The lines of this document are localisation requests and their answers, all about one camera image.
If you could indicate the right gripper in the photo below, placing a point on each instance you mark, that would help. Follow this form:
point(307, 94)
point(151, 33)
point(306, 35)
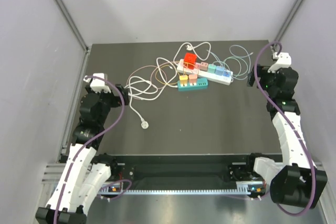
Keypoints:
point(261, 73)

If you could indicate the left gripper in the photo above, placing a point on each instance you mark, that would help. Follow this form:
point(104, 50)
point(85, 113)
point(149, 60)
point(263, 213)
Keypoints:
point(124, 92)

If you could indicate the light blue charger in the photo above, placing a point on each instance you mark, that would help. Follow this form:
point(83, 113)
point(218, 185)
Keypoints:
point(219, 70)

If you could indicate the white power strip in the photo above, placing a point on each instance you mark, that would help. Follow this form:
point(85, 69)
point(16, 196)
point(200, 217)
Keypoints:
point(225, 79)

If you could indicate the teal power strip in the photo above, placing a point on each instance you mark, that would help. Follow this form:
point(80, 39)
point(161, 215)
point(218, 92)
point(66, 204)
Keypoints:
point(201, 84)

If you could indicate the salmon pink charger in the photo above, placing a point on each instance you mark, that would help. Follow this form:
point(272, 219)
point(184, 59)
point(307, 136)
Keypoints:
point(192, 79)

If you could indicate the yellow charger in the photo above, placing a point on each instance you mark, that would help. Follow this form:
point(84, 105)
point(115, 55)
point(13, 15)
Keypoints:
point(183, 79)

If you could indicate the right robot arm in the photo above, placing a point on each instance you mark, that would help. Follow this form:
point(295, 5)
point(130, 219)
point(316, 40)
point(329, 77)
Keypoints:
point(297, 182)

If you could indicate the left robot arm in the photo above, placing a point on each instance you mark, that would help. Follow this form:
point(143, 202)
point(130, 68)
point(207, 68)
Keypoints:
point(85, 172)

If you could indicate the red cube plug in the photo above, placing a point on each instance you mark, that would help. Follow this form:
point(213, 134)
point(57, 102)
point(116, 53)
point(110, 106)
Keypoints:
point(190, 61)

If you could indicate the mint green charger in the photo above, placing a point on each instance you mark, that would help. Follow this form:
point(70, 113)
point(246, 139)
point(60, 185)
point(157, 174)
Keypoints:
point(211, 68)

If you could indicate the dusty pink charger on white strip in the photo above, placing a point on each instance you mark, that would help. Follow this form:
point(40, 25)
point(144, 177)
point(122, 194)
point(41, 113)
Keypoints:
point(203, 66)

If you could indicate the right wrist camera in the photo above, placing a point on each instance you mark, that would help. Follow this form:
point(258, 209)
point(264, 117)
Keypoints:
point(282, 60)

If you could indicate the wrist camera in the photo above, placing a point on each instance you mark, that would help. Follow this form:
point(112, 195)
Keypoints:
point(97, 82)
point(282, 60)

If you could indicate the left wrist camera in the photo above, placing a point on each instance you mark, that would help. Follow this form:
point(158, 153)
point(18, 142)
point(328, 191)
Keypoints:
point(97, 82)

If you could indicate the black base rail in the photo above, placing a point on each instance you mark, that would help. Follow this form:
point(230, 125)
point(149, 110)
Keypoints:
point(181, 172)

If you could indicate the white slotted cable duct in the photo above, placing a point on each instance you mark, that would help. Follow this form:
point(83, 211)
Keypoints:
point(240, 188)

